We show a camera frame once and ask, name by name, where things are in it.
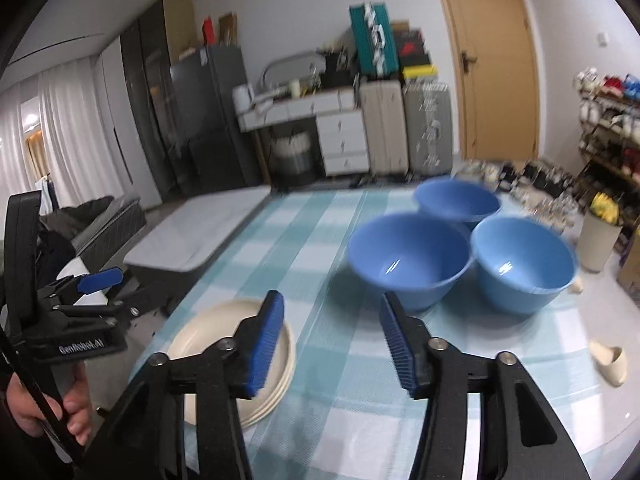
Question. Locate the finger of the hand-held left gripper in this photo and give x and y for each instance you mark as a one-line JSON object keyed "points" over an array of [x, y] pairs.
{"points": [[100, 310], [100, 280]]}

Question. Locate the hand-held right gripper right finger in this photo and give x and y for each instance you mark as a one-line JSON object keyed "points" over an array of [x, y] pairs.
{"points": [[397, 345]]}

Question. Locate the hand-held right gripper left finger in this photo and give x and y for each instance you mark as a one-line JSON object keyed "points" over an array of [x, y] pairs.
{"points": [[262, 345]]}

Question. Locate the beige plate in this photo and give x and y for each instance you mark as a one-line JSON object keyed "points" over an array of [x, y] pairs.
{"points": [[265, 411], [283, 384], [210, 330]]}

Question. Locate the blue bowl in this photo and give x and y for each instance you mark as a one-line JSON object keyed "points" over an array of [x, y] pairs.
{"points": [[455, 200], [400, 260], [520, 270]]}

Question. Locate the person's left hand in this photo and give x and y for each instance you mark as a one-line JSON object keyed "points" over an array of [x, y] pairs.
{"points": [[77, 405]]}

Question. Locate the teal checked tablecloth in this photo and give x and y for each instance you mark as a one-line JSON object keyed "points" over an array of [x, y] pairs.
{"points": [[340, 360]]}

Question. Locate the grey sofa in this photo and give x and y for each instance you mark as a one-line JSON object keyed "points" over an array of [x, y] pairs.
{"points": [[100, 220]]}

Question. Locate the grey coffee table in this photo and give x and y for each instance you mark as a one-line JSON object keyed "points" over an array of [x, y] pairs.
{"points": [[200, 230]]}

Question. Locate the white curtain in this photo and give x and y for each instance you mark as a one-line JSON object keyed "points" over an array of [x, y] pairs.
{"points": [[75, 135]]}

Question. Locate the dark glass wardrobe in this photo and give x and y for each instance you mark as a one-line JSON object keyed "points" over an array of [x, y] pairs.
{"points": [[150, 110]]}

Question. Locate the woven laundry basket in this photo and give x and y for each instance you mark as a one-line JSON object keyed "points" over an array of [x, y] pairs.
{"points": [[292, 160]]}

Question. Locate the beige slipper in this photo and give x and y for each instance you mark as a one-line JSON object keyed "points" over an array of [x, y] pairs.
{"points": [[576, 286], [607, 362]]}

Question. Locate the dark grey fridge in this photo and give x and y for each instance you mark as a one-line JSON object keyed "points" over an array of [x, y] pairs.
{"points": [[215, 125]]}

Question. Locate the row of scattered shoes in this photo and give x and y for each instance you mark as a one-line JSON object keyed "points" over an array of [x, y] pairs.
{"points": [[530, 185]]}

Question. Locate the white drawer desk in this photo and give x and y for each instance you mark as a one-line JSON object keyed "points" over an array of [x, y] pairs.
{"points": [[340, 140]]}

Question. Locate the beige suitcase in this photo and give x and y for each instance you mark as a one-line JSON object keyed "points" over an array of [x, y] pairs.
{"points": [[382, 130]]}

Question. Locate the beige trash bin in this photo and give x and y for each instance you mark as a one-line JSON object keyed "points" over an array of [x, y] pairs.
{"points": [[595, 245]]}

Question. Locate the silver suitcase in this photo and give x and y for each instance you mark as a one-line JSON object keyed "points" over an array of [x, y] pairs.
{"points": [[427, 125]]}

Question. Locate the printed cardboard box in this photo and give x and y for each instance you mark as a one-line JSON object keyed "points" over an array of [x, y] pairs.
{"points": [[631, 270]]}

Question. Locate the cream cup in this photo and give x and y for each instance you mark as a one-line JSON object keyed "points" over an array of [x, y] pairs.
{"points": [[295, 87]]}

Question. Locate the black bag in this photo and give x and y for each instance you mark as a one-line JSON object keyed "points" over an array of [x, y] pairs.
{"points": [[337, 72]]}

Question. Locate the brown cardboard box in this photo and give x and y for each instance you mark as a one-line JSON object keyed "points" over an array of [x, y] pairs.
{"points": [[228, 29]]}

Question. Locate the arched mirror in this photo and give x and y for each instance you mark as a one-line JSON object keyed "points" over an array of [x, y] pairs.
{"points": [[290, 60]]}

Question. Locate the wooden door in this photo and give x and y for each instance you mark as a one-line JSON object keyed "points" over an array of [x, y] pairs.
{"points": [[490, 70]]}

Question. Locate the stack of dark shoe boxes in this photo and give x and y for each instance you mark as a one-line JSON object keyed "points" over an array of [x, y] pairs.
{"points": [[412, 50]]}

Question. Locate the teal suitcase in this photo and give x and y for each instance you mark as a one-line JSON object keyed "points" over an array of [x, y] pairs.
{"points": [[370, 45]]}

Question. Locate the metal shoe rack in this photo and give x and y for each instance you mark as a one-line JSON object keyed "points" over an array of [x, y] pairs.
{"points": [[610, 130]]}

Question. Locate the white light switch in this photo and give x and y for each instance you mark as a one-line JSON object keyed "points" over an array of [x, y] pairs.
{"points": [[603, 38]]}

